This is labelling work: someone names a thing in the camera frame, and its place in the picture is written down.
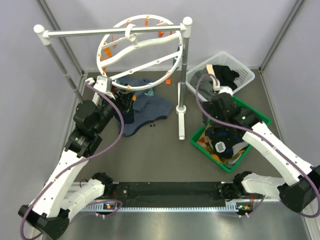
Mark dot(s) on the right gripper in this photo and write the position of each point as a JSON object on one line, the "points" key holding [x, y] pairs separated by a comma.
{"points": [[209, 107]]}

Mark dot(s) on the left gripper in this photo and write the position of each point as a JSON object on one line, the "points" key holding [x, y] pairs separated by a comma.
{"points": [[124, 100]]}

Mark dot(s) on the white round clip hanger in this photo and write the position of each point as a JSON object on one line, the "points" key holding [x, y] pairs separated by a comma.
{"points": [[141, 32]]}

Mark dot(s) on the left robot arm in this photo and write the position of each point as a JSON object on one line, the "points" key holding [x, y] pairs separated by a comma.
{"points": [[53, 209]]}

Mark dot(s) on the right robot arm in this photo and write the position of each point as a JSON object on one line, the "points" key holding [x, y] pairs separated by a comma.
{"points": [[299, 181]]}

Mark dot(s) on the pile of socks in bin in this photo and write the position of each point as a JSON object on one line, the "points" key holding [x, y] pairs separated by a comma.
{"points": [[204, 142]]}

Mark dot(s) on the blue cloth on floor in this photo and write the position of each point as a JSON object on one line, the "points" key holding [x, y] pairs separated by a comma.
{"points": [[146, 110]]}

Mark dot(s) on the teal clothespin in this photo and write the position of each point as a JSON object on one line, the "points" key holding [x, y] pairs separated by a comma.
{"points": [[150, 93]]}

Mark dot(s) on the black cloth in basket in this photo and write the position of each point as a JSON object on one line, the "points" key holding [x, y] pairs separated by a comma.
{"points": [[226, 76]]}

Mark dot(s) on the grey cloth in basket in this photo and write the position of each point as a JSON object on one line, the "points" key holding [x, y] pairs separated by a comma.
{"points": [[206, 87]]}

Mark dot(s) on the small black tag on floor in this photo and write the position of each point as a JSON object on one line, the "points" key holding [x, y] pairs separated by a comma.
{"points": [[152, 124]]}

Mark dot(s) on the white plastic laundry basket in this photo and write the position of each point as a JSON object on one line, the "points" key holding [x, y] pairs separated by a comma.
{"points": [[223, 59]]}

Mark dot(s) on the green plastic bin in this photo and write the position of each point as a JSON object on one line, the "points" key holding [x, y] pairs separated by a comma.
{"points": [[247, 117]]}

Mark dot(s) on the orange clothespin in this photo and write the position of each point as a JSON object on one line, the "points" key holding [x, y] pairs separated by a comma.
{"points": [[168, 81]]}

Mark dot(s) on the white metal drying rack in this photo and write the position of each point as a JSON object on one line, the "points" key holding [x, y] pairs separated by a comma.
{"points": [[45, 36]]}

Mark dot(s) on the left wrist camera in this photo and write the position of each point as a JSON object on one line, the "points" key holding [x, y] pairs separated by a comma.
{"points": [[101, 85]]}

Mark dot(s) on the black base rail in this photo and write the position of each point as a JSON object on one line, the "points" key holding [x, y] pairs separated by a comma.
{"points": [[214, 190]]}

